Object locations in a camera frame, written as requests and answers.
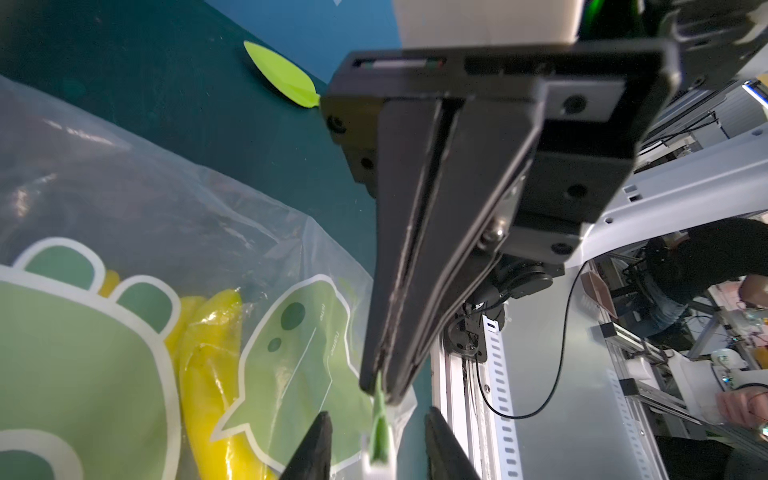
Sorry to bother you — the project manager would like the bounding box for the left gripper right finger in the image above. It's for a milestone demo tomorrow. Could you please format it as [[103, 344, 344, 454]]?
[[425, 406, 480, 480]]

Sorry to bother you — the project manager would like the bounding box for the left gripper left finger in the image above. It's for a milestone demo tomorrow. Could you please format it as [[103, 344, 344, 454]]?
[[279, 411, 333, 480]]

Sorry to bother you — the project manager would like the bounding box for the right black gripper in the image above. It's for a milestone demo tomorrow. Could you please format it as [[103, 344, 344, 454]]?
[[320, 39, 680, 396]]

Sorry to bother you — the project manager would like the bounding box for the yellow banana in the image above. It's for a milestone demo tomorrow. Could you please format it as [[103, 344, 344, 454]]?
[[176, 289, 278, 479]]

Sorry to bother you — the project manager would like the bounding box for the green printed zip bag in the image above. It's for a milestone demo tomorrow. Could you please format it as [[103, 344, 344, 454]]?
[[0, 74, 418, 480]]

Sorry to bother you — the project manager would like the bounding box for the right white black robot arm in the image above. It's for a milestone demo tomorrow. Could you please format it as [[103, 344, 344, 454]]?
[[320, 1, 767, 404]]

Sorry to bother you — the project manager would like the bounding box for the green toy shovel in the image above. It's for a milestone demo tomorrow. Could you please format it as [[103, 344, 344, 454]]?
[[243, 41, 320, 109]]

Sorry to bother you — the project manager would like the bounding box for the person in background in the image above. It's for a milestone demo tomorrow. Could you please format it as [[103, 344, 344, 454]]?
[[617, 217, 767, 338]]

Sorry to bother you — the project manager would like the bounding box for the aluminium front rail frame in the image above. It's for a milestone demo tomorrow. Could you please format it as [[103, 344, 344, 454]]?
[[428, 251, 670, 480]]

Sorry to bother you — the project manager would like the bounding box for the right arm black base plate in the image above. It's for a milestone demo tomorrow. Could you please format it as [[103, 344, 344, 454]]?
[[446, 254, 556, 364]]

